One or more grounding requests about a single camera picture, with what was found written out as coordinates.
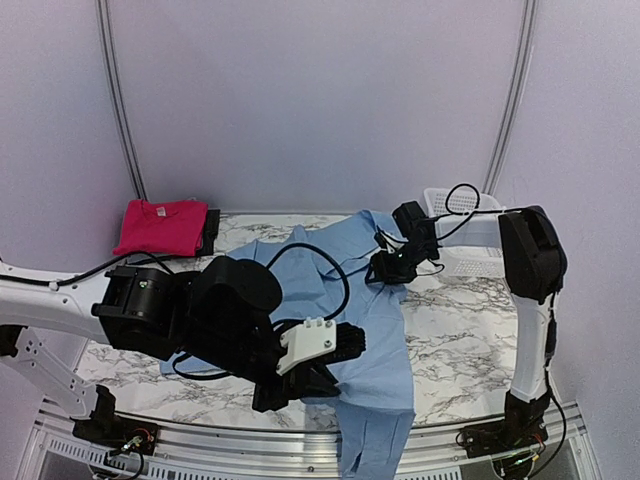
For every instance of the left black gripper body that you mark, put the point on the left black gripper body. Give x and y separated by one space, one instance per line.
235 353

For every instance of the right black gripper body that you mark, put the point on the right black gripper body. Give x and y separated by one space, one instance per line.
402 268

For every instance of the light blue shirt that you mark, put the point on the light blue shirt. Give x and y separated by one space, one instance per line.
325 268

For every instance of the magenta t-shirt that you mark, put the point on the magenta t-shirt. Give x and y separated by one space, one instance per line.
174 228

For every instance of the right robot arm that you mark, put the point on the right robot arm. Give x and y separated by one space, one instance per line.
534 264

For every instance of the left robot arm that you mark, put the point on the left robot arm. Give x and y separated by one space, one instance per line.
221 315

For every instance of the white plastic laundry basket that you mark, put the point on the white plastic laundry basket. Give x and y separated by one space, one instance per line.
483 262

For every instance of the folded black garment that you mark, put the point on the folded black garment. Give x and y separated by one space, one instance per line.
209 233

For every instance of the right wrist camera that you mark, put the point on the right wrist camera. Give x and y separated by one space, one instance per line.
388 243

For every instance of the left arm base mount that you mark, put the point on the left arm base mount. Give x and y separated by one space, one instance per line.
116 433

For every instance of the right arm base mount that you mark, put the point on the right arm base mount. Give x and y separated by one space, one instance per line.
491 438

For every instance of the right wall aluminium profile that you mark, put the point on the right wall aluminium profile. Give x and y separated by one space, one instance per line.
517 85

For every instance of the wall aluminium profile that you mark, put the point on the wall aluminium profile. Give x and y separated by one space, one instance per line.
517 85
117 98

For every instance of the left wall aluminium profile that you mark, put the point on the left wall aluminium profile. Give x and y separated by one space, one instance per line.
117 98

